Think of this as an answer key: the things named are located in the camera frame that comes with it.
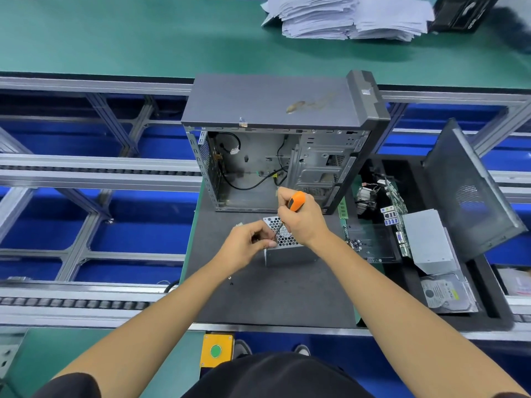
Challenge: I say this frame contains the silver optical drive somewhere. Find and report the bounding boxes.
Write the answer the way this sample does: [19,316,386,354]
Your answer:
[402,208,460,277]

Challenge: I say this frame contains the person's black shirt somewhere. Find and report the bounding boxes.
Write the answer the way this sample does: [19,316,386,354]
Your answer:
[33,373,531,398]

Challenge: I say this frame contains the stack of white papers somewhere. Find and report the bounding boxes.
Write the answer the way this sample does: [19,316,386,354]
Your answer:
[261,0,436,42]

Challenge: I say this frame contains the dark grey case side panel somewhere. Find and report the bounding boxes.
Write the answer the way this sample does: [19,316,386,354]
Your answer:
[423,118,529,264]

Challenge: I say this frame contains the person's left forearm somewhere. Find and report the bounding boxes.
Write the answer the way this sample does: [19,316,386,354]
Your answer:
[54,259,237,398]

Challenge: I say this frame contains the person's right forearm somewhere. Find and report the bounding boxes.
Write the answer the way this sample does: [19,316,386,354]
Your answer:
[319,234,528,398]

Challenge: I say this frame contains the dark grey foam mat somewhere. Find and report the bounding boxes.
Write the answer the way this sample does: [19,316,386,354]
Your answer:
[180,182,363,330]

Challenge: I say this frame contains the yellow box with green button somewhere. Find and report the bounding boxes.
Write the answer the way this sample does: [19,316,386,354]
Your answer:
[199,332,236,368]

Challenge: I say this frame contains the processor cooler with fan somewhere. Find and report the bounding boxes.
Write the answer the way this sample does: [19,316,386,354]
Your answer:
[357,182,385,216]

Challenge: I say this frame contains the green motherboard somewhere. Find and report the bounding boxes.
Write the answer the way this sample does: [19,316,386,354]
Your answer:
[337,176,413,264]

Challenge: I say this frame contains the silver hard drive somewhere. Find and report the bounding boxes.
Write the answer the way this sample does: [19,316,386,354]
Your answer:
[419,273,481,316]

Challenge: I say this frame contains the person's right hand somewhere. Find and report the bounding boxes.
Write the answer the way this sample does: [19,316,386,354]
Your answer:
[275,186,333,249]

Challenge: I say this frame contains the grey computer tower case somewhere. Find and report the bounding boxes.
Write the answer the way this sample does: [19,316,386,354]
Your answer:
[181,70,392,214]

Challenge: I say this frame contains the clear plastic tray with screws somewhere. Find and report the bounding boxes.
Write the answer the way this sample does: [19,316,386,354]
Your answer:
[347,223,403,262]

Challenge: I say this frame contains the silver power supply unit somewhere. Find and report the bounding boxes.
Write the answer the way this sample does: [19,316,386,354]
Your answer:
[262,215,320,266]

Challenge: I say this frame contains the black foam tray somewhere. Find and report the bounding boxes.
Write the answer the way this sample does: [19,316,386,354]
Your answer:
[340,155,516,332]

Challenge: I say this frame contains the person's left hand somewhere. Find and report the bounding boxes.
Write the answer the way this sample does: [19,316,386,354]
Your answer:
[214,219,279,274]

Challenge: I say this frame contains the black cardboard box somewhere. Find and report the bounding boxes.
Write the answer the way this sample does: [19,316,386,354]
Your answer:
[430,0,503,34]

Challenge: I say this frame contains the hard disk drive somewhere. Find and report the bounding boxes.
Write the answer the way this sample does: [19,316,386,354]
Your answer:
[498,268,531,297]

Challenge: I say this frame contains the orange-handled screwdriver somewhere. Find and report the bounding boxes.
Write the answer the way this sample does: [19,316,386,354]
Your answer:
[262,190,306,266]

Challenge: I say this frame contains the person's black trousers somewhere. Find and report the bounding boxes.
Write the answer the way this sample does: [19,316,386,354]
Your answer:
[181,352,374,398]

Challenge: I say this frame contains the aluminium conveyor frame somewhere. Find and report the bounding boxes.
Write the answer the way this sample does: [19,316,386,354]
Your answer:
[0,74,531,341]

